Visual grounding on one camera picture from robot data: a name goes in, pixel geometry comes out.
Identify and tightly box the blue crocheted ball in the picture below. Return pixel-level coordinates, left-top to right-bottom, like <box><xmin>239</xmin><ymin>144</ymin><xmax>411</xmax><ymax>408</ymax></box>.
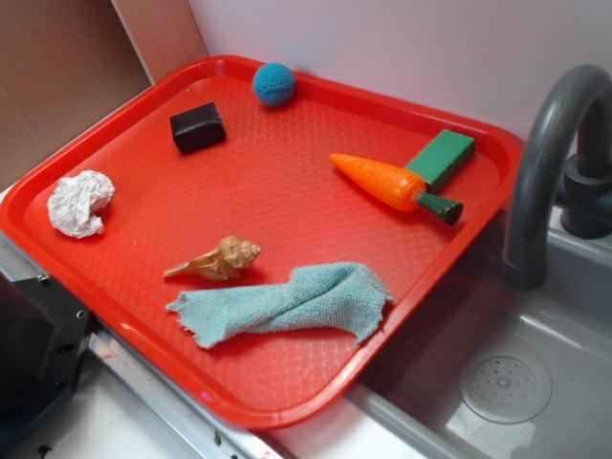
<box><xmin>252</xmin><ymin>62</ymin><xmax>296</xmax><ymax>106</ymax></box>

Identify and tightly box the grey plastic sink basin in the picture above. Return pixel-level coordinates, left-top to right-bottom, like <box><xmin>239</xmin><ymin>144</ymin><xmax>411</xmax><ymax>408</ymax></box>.
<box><xmin>348</xmin><ymin>218</ymin><xmax>611</xmax><ymax>458</ymax></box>

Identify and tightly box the green rectangular block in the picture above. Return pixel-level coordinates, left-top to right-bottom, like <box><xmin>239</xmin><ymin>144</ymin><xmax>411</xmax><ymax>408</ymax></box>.
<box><xmin>404</xmin><ymin>130</ymin><xmax>475</xmax><ymax>194</ymax></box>

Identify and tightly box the orange toy carrot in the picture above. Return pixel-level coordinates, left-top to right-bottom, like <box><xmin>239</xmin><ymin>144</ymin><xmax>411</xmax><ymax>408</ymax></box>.
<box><xmin>328</xmin><ymin>153</ymin><xmax>464</xmax><ymax>226</ymax></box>

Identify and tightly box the light blue towel cloth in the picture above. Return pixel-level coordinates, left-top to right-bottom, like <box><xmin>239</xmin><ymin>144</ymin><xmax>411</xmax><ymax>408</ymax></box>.
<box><xmin>166</xmin><ymin>262</ymin><xmax>393</xmax><ymax>349</ymax></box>

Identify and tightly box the black rectangular block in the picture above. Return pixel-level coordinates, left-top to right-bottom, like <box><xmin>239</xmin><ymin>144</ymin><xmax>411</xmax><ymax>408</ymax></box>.
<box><xmin>169</xmin><ymin>102</ymin><xmax>227</xmax><ymax>154</ymax></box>

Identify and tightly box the brown cardboard panel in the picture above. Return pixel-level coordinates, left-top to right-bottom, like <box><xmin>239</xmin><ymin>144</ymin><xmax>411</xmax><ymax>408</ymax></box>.
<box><xmin>1</xmin><ymin>1</ymin><xmax>208</xmax><ymax>189</ymax></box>

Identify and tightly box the brown spiral seashell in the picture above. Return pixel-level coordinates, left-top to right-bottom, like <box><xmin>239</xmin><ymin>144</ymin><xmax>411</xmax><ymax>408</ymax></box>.
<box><xmin>163</xmin><ymin>235</ymin><xmax>262</xmax><ymax>281</ymax></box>

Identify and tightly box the grey curved faucet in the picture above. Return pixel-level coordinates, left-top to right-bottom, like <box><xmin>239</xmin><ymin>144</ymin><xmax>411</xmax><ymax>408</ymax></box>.
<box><xmin>503</xmin><ymin>64</ymin><xmax>611</xmax><ymax>290</ymax></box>

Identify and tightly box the red plastic tray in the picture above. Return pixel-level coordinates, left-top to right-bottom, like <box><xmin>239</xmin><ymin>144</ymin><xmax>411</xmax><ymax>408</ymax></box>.
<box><xmin>1</xmin><ymin>56</ymin><xmax>521</xmax><ymax>430</ymax></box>

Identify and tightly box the round sink drain strainer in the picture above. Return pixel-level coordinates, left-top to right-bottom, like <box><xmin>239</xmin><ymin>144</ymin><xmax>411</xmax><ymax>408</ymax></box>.
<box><xmin>458</xmin><ymin>347</ymin><xmax>553</xmax><ymax>425</ymax></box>

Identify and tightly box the crumpled white paper ball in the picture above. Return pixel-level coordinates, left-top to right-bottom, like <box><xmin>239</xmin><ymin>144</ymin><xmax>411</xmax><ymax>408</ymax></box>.
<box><xmin>47</xmin><ymin>170</ymin><xmax>116</xmax><ymax>239</ymax></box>

